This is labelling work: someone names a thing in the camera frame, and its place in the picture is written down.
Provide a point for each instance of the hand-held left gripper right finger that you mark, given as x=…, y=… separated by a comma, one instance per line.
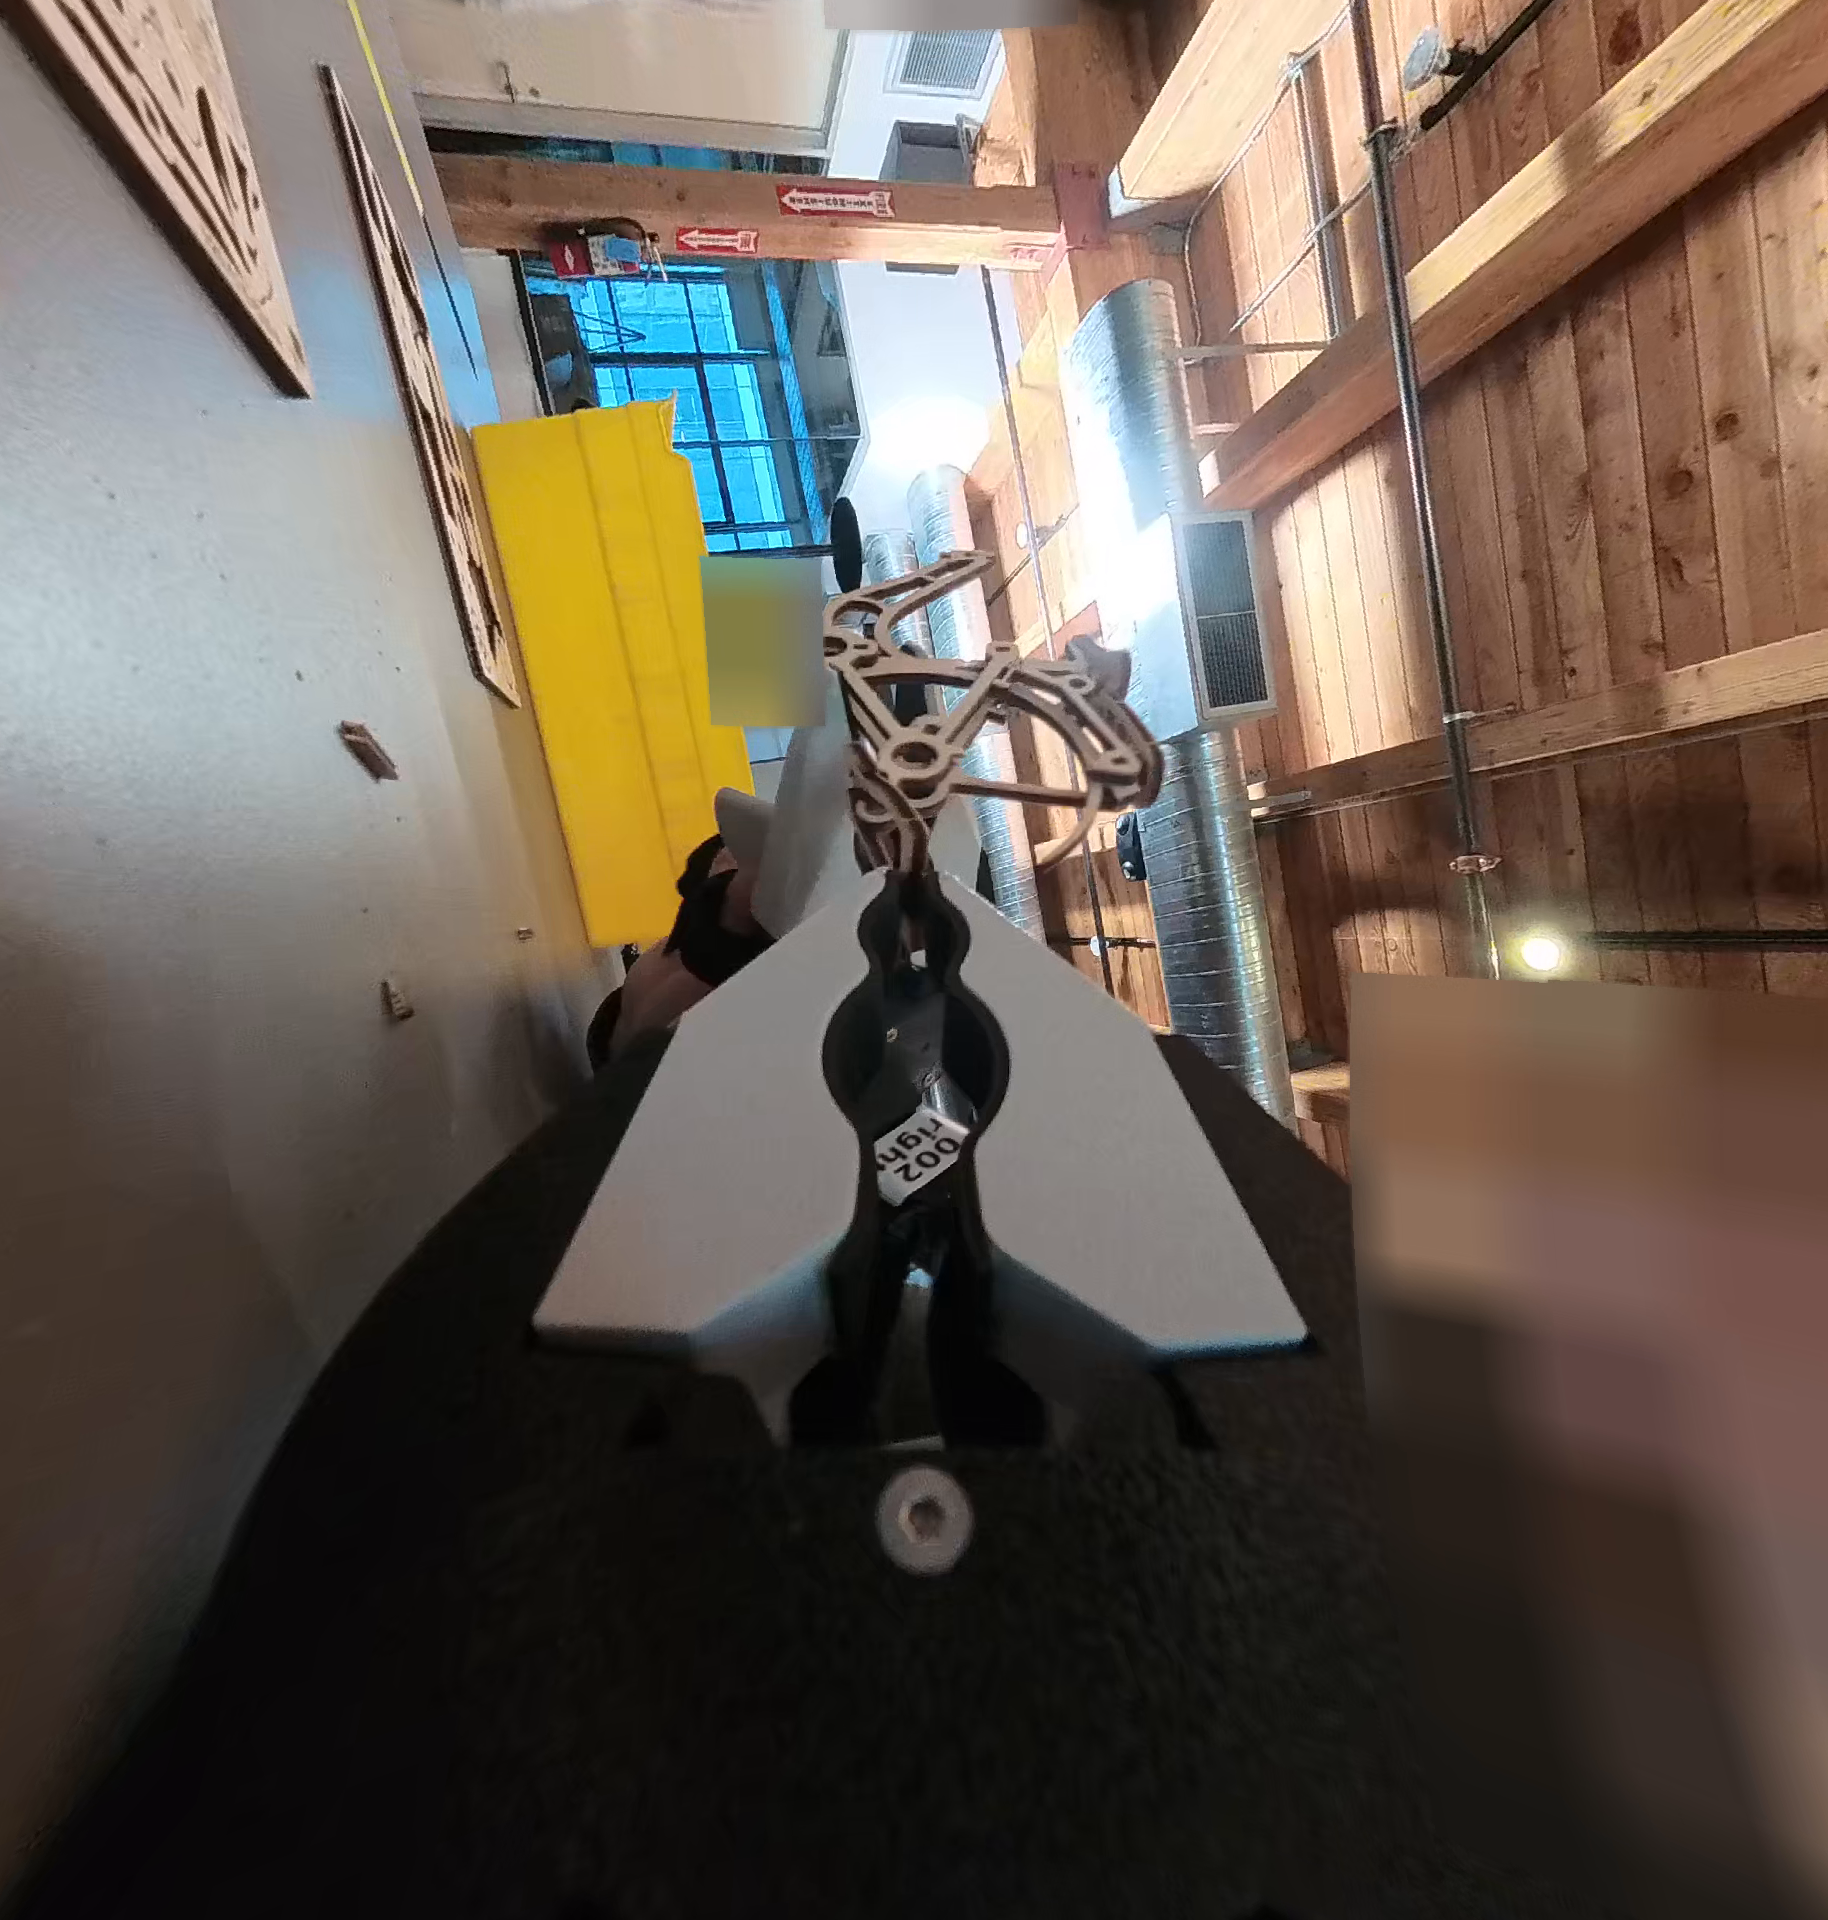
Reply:
x=1139, y=1186

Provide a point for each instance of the metal conduit pipe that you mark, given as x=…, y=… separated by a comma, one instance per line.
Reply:
x=1417, y=451

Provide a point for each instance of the red metal beam bracket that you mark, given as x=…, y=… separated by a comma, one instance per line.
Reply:
x=1086, y=203

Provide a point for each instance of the wide silver ventilation duct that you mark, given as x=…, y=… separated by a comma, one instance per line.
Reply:
x=1214, y=901

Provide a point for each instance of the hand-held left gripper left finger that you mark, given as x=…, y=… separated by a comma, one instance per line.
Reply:
x=704, y=1186

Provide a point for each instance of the person's right hand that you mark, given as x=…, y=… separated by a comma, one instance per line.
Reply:
x=648, y=996

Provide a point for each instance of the wooden crossbeam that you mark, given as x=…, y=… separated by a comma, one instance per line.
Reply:
x=629, y=203

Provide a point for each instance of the white air vent grille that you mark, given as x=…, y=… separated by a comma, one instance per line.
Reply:
x=1227, y=616

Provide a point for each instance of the small black device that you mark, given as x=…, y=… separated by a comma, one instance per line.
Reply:
x=1132, y=846

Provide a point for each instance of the thick wooden ceiling beam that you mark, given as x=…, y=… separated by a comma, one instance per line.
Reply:
x=1528, y=210

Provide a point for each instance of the red fire alarm box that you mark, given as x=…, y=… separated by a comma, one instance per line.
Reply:
x=599, y=251

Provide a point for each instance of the glowing light bulb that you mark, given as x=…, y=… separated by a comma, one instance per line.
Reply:
x=1538, y=951

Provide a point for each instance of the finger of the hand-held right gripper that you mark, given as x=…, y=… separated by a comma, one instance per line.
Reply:
x=809, y=840

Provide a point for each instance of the long red arrow sign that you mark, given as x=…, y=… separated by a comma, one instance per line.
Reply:
x=835, y=203

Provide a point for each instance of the thin wooden ceiling beam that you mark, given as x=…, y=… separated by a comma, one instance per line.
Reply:
x=1678, y=721

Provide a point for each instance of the narrow wooden cut-out sheet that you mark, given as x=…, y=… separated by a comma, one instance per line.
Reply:
x=434, y=451

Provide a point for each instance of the large wooden cut-out sheet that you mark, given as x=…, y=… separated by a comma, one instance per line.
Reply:
x=179, y=151

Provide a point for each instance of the laser-cut wooden puzzle piece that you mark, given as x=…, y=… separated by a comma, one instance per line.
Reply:
x=913, y=756

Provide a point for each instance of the short red arrow sign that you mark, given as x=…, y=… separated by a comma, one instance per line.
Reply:
x=723, y=240

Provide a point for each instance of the large paned window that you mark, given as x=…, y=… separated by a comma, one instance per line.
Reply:
x=659, y=316

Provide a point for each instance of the small ceiling vent grille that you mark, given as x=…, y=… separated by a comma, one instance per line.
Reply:
x=944, y=60

